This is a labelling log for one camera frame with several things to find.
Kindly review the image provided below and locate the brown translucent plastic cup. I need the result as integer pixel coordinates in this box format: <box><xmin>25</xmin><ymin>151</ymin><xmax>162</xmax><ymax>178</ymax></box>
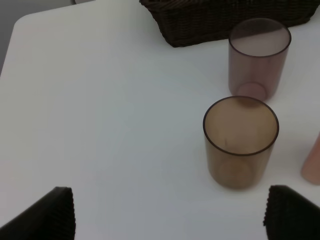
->
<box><xmin>202</xmin><ymin>96</ymin><xmax>280</xmax><ymax>190</ymax></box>

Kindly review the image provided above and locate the pink liquid bottle white cap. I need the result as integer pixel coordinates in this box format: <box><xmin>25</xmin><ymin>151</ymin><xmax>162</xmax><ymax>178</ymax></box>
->
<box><xmin>301</xmin><ymin>135</ymin><xmax>320</xmax><ymax>186</ymax></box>

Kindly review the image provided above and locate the purple translucent plastic cup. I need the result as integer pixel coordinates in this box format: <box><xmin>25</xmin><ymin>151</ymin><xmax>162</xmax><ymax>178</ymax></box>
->
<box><xmin>228</xmin><ymin>18</ymin><xmax>292</xmax><ymax>102</ymax></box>

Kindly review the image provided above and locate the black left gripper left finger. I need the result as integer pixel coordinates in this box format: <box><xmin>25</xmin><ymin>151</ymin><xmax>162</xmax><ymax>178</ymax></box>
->
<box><xmin>0</xmin><ymin>186</ymin><xmax>76</xmax><ymax>240</ymax></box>

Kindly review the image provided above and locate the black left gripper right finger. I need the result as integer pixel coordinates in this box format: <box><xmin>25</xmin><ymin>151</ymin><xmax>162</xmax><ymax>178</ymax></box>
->
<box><xmin>263</xmin><ymin>185</ymin><xmax>320</xmax><ymax>240</ymax></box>

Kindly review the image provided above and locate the dark brown wicker basket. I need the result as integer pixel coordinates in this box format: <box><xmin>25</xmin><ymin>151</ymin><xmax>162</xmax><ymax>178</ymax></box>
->
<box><xmin>140</xmin><ymin>0</ymin><xmax>320</xmax><ymax>48</ymax></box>

